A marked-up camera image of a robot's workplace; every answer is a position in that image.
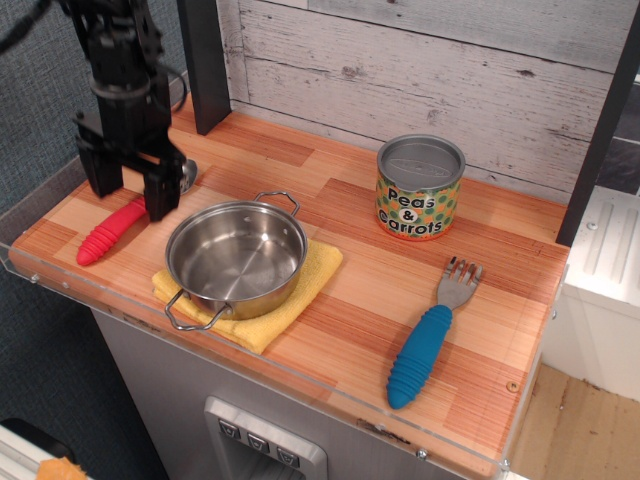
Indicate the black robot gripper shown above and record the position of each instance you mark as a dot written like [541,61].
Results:
[132,133]

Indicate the red handled metal spoon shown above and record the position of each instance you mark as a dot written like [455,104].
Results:
[106,234]

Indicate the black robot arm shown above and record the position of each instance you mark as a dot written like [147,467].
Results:
[131,86]

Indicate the stainless steel pot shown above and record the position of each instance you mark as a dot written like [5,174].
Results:
[237,260]

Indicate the yellow folded cloth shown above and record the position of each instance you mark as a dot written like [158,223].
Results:
[255,334]

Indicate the peas and carrots can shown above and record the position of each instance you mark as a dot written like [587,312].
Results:
[418,185]

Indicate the grey toy fridge dispenser panel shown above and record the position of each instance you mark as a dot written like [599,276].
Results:
[249,447]

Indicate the orange object bottom left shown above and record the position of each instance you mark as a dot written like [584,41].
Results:
[60,469]

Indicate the white cabinet at right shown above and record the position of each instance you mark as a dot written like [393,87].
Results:
[593,332]

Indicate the dark left vertical post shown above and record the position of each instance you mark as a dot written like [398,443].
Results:
[204,54]

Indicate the blue handled metal fork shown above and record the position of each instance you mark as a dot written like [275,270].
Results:
[415,362]

